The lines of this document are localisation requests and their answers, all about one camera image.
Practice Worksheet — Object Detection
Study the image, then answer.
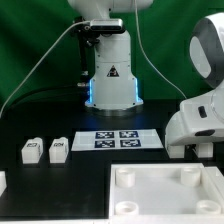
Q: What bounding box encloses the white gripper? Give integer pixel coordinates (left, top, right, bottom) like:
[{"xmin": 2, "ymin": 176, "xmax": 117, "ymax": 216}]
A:
[{"xmin": 165, "ymin": 113, "xmax": 224, "ymax": 146}]

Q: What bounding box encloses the white square tabletop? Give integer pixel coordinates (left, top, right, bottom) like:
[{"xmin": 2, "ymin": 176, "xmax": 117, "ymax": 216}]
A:
[{"xmin": 109, "ymin": 163, "xmax": 224, "ymax": 224}]

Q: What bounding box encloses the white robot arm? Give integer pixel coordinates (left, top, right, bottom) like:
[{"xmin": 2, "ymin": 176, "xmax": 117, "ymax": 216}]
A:
[{"xmin": 67, "ymin": 0, "xmax": 224, "ymax": 146}]

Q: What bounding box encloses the white marker sheet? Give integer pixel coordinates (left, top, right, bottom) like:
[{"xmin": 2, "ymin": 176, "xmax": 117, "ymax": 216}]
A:
[{"xmin": 72, "ymin": 129, "xmax": 163, "ymax": 151}]

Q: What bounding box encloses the white obstacle bar right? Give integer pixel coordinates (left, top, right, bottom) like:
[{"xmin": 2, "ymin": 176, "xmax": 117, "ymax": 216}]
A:
[{"xmin": 205, "ymin": 167, "xmax": 224, "ymax": 203}]

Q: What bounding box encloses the white block left edge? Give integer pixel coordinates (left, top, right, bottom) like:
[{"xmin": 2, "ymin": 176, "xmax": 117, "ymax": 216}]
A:
[{"xmin": 0, "ymin": 171, "xmax": 7, "ymax": 197}]

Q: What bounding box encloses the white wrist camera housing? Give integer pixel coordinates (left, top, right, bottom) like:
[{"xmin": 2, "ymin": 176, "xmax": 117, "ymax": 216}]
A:
[{"xmin": 180, "ymin": 91, "xmax": 224, "ymax": 133}]

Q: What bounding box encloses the black camera stand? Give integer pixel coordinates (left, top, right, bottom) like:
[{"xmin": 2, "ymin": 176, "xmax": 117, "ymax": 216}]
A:
[{"xmin": 71, "ymin": 16, "xmax": 99, "ymax": 88}]

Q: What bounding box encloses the grey camera on stand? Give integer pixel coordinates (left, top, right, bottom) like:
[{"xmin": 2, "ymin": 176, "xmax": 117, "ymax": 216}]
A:
[{"xmin": 90, "ymin": 19, "xmax": 123, "ymax": 31}]

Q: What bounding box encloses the grey camera cable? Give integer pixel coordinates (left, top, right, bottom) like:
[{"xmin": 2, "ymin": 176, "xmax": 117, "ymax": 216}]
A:
[{"xmin": 0, "ymin": 20, "xmax": 92, "ymax": 118}]

